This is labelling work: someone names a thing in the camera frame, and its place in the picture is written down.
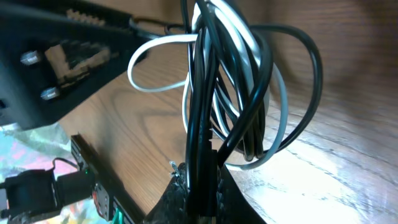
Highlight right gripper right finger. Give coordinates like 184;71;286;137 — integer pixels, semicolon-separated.
216;166;266;224

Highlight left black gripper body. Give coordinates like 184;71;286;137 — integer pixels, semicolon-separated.
1;1;56;130

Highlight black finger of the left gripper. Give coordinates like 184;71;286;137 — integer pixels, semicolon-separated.
40;9;149;121

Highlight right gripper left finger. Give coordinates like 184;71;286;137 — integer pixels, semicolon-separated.
144;161;190;224

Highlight white usb cable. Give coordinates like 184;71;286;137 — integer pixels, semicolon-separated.
127;0;289;171

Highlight black usb cable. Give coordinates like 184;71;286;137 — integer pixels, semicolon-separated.
130;0;324;218

